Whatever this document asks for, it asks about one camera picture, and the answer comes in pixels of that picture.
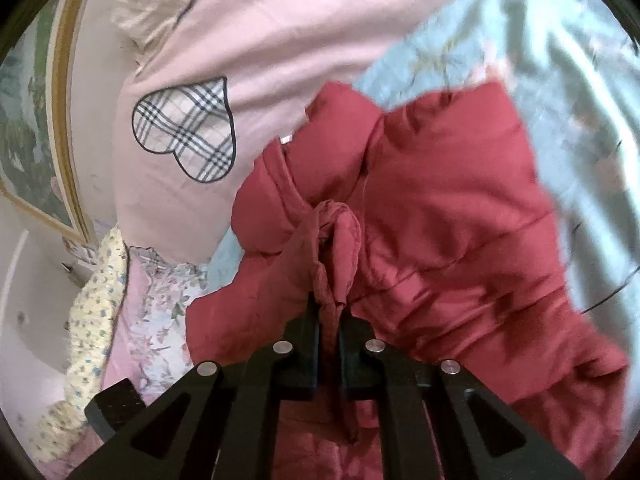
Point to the pink duvet with plaid hearts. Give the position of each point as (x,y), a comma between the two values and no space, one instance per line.
(280,40)

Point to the yellow floral cloth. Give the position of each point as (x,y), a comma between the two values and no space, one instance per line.
(92,320)

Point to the gold framed wall picture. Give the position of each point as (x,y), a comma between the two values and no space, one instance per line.
(35,125)

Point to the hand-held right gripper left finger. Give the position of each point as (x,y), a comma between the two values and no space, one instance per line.
(304,360)

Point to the red quilted puffer jacket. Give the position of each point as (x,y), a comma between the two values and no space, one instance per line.
(440,220)

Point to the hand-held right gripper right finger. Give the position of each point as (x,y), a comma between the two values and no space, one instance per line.
(350,360)

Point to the light blue floral bed sheet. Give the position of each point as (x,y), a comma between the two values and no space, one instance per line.
(555,65)

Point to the beige pillow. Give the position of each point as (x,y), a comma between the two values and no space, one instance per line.
(150,5)

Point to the white pink floral fabric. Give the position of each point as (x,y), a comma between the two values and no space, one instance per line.
(150,320)

